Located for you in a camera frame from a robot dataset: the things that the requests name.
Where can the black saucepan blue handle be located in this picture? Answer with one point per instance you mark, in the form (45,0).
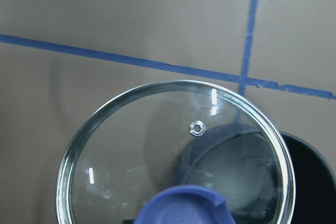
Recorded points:
(309,171)

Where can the glass pot lid blue knob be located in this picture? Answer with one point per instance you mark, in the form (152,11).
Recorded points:
(176,152)

